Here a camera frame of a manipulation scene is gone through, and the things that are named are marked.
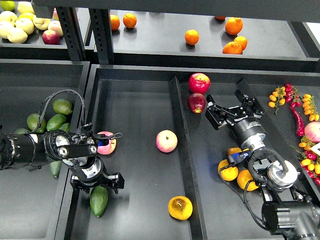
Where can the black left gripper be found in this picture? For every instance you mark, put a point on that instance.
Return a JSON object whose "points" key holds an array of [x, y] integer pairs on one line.
{"points": [[89, 172]]}

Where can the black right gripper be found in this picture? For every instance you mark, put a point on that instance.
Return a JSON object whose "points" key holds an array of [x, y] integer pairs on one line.
{"points": [[241, 120]]}

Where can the dark green avocado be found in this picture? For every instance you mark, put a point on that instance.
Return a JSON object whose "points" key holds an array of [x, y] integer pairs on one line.
{"points": [[98, 200]]}

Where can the yellow pear stem up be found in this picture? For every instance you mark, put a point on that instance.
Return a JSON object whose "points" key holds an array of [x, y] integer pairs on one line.
{"points": [[180, 207]]}

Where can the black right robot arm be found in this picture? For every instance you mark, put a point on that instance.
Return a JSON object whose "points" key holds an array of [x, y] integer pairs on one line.
{"points": [[286, 210]]}

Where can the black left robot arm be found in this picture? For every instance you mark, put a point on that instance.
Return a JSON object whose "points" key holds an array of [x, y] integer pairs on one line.
{"points": [[77, 150]]}

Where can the yellow pear upper pile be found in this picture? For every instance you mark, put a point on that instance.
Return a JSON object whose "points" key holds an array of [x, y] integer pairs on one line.
{"points": [[233, 150]]}

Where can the yellow pear pile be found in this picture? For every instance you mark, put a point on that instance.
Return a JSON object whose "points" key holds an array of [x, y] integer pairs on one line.
{"points": [[228, 174], [233, 150], [242, 179]]}

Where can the green avocado by tray edge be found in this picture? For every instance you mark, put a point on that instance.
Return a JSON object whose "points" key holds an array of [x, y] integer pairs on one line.
{"points": [[65, 127]]}

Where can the yellow pear left pile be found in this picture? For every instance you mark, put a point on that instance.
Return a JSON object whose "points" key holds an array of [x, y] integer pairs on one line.
{"points": [[228, 174]]}

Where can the yellow pear middle pile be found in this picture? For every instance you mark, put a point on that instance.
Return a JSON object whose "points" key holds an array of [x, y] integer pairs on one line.
{"points": [[242, 179]]}

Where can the green avocado slanted middle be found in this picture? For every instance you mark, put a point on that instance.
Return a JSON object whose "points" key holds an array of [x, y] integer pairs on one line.
{"points": [[56, 122]]}

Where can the green avocado top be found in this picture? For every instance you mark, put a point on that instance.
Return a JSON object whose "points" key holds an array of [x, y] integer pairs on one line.
{"points": [[62, 106]]}

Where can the green avocado round left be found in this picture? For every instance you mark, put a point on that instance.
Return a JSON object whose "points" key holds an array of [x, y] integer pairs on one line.
{"points": [[32, 123]]}

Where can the dark avocado left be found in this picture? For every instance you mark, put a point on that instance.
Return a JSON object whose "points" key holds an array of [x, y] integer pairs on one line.
{"points": [[21, 131]]}

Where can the pink apple left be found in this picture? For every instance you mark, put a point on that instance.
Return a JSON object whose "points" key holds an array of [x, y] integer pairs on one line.
{"points": [[106, 149]]}

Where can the pink apple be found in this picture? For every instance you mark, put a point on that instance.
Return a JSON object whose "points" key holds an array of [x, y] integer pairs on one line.
{"points": [[166, 141], [106, 149]]}

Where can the dark red apple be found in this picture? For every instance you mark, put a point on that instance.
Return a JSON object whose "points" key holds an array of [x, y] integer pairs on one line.
{"points": [[196, 103]]}

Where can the orange cherry tomato bunch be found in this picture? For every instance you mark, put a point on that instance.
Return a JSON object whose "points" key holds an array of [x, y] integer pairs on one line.
{"points": [[277, 98]]}

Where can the bright red apple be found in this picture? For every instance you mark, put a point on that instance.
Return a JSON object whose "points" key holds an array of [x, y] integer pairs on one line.
{"points": [[199, 83]]}

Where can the red cherry tomato bunch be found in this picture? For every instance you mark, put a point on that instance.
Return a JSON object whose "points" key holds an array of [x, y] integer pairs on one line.
{"points": [[292, 96]]}

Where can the orange front right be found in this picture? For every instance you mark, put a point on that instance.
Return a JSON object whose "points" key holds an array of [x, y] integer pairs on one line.
{"points": [[232, 47]]}

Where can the black left tray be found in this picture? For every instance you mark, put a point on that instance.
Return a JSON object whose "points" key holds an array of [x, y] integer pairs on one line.
{"points": [[34, 205]]}

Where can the black tray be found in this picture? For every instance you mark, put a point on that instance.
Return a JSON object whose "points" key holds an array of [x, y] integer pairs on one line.
{"points": [[34, 205], [140, 104]]}

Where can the red chili pepper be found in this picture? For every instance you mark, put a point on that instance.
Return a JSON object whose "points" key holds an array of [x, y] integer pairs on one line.
{"points": [[299, 124]]}

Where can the orange small right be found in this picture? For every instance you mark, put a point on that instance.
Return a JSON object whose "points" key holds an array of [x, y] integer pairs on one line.
{"points": [[243, 41]]}

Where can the yellow cherry tomato bunch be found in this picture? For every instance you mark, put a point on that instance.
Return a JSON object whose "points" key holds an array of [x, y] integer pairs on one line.
{"points": [[310, 108]]}

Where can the pink apple centre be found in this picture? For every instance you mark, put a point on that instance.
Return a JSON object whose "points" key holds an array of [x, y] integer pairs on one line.
{"points": [[166, 141]]}

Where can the black centre tray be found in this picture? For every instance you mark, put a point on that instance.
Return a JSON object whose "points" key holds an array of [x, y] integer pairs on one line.
{"points": [[140, 104]]}

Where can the pink peach right edge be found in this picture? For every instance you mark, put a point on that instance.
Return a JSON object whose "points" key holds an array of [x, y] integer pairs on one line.
{"points": [[312, 131]]}

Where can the orange large right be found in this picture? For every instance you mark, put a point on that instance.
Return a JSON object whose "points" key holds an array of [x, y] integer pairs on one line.
{"points": [[234, 25]]}

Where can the orange centre shelf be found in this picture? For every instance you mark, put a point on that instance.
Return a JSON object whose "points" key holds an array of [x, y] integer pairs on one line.
{"points": [[191, 37]]}

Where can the white label card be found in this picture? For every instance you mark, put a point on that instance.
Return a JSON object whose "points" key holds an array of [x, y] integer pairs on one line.
{"points": [[316, 149]]}

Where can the mixed cherry tomato bunch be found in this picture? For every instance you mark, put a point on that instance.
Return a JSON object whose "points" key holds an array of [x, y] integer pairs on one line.
{"points": [[308, 159]]}

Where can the orange under top shelf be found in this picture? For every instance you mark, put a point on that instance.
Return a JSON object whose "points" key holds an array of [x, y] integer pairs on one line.
{"points": [[221, 18]]}

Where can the black shelf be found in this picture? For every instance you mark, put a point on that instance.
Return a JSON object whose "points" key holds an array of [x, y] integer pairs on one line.
{"points": [[158, 40], [34, 49]]}

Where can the orange upper left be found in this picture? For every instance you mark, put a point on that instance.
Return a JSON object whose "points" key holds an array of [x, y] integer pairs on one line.
{"points": [[129, 20]]}

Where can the black left upper shelf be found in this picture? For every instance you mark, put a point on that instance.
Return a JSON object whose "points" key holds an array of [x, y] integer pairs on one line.
{"points": [[34, 49]]}

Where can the orange cut by post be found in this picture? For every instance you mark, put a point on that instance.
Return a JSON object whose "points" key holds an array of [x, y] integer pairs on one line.
{"points": [[114, 22]]}

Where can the black perforated post right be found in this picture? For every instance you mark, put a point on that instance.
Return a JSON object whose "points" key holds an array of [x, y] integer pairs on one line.
{"points": [[102, 31]]}

